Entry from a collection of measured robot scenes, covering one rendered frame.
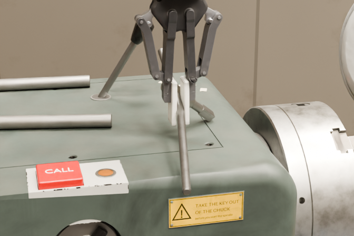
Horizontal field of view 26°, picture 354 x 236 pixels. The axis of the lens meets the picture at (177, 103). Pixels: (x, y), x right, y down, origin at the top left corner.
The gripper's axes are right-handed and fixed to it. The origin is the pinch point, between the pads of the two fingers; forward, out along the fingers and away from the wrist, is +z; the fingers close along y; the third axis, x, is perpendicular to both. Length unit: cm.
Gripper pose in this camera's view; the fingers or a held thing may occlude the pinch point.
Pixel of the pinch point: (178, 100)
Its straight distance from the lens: 116.9
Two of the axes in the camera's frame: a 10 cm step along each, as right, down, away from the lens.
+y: 9.7, -0.8, 2.1
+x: -2.3, -3.4, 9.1
